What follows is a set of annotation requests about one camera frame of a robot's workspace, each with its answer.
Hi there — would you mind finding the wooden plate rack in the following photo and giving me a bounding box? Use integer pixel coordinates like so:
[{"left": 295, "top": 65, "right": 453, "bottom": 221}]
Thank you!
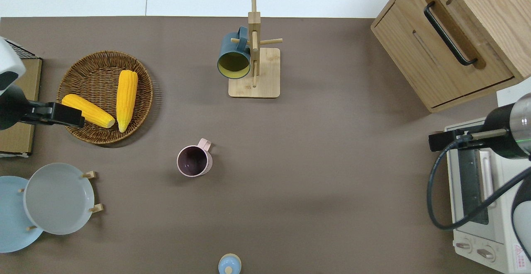
[{"left": 17, "top": 170, "right": 104, "bottom": 231}]

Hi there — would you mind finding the round brown wicker basket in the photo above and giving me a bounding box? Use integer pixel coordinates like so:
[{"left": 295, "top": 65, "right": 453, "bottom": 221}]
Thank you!
[{"left": 56, "top": 50, "right": 154, "bottom": 145}]

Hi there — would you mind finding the grey plate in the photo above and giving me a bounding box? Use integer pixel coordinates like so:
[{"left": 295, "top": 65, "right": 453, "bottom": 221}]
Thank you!
[{"left": 23, "top": 163, "right": 95, "bottom": 235}]

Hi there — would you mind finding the wooden cabinet box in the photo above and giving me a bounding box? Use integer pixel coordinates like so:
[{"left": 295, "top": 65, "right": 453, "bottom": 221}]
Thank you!
[{"left": 370, "top": 0, "right": 531, "bottom": 114}]

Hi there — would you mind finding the black cabinet handle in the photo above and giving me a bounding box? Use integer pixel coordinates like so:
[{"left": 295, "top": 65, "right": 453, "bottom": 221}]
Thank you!
[{"left": 424, "top": 1, "right": 478, "bottom": 66}]

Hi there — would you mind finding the yellow corn cob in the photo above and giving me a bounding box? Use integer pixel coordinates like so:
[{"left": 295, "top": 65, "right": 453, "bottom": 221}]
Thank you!
[
  {"left": 61, "top": 94, "right": 116, "bottom": 129},
  {"left": 116, "top": 70, "right": 139, "bottom": 133}
]

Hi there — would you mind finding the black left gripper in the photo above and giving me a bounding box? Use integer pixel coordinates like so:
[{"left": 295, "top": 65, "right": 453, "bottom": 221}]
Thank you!
[{"left": 0, "top": 84, "right": 86, "bottom": 131}]

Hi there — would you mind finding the white toaster oven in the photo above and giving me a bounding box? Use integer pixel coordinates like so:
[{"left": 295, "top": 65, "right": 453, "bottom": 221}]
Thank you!
[{"left": 445, "top": 118, "right": 531, "bottom": 274}]

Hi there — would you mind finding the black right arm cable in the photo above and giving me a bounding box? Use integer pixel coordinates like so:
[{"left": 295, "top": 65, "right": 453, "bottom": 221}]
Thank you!
[{"left": 426, "top": 128, "right": 531, "bottom": 231}]

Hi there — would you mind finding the dark blue mug yellow inside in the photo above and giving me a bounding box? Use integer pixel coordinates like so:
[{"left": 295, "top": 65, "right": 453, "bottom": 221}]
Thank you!
[{"left": 217, "top": 26, "right": 252, "bottom": 80}]

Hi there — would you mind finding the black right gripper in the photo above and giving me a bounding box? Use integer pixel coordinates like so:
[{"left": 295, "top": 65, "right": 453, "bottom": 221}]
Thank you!
[{"left": 429, "top": 104, "right": 531, "bottom": 159}]

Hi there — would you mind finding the pink mug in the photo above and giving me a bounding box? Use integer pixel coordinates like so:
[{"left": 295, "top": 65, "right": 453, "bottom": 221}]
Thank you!
[{"left": 177, "top": 138, "right": 214, "bottom": 178}]

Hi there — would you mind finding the small blue bottle top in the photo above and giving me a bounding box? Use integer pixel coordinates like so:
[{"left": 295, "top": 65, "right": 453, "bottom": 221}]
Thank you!
[{"left": 218, "top": 253, "right": 242, "bottom": 274}]

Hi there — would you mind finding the light blue plate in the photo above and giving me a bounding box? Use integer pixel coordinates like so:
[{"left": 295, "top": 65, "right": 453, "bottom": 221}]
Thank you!
[{"left": 0, "top": 176, "right": 44, "bottom": 253}]

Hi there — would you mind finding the brown table mat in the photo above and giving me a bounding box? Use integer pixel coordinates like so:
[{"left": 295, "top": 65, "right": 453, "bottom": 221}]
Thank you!
[{"left": 0, "top": 16, "right": 531, "bottom": 274}]

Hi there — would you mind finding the wire grid box wooden lid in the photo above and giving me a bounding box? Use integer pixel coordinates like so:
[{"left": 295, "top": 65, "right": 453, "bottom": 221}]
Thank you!
[{"left": 0, "top": 40, "right": 43, "bottom": 158}]

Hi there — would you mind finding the wooden mug tree stand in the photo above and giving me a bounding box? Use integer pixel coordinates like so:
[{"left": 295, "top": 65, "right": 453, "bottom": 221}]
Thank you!
[{"left": 228, "top": 0, "right": 283, "bottom": 99}]

